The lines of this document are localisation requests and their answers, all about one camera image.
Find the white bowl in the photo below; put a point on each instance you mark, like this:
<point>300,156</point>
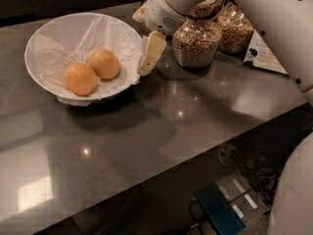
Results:
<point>65,26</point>

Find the glass cereal jar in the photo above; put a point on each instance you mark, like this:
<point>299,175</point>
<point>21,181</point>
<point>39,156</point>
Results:
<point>196,41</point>
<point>237,30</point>

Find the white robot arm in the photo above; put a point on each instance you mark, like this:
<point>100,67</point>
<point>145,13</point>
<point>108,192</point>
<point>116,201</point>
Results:
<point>286,26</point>

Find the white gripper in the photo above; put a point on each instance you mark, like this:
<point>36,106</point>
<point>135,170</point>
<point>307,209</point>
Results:
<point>158,14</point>

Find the allergens information sign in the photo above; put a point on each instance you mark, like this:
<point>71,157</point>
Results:
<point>259,56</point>

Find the orange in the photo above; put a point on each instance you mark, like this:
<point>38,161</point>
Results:
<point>105,63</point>
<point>80,79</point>

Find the middle glass cereal jar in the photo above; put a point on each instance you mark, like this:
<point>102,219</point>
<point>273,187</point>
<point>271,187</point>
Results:
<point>196,41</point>

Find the white paper bowl liner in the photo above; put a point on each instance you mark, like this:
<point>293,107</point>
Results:
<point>62,49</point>

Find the blue grey floor box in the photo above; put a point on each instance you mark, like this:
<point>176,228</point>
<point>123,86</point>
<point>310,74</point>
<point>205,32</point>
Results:
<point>232,207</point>

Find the right glass cereal jar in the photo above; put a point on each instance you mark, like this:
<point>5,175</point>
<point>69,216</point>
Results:
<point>237,30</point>

